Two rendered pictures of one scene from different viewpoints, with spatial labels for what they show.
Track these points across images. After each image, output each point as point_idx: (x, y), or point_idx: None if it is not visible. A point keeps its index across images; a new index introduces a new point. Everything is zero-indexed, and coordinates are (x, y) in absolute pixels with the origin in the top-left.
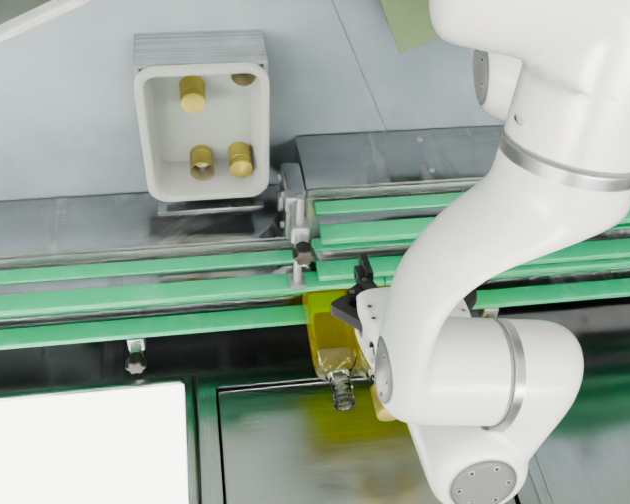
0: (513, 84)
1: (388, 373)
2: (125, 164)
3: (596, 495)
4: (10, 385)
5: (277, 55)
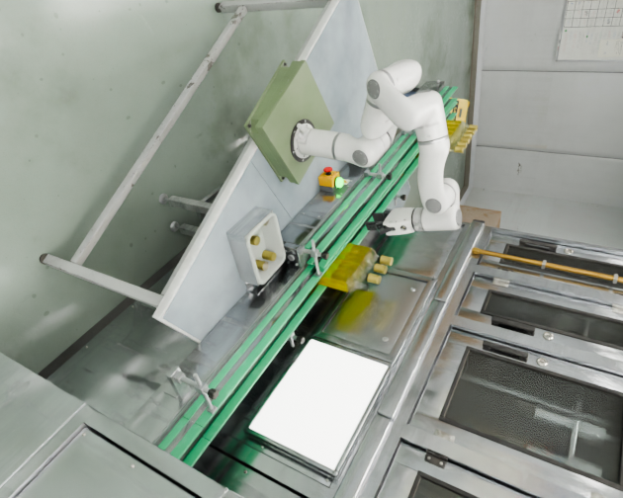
0: (373, 153)
1: (437, 203)
2: (234, 288)
3: (425, 266)
4: (261, 396)
5: None
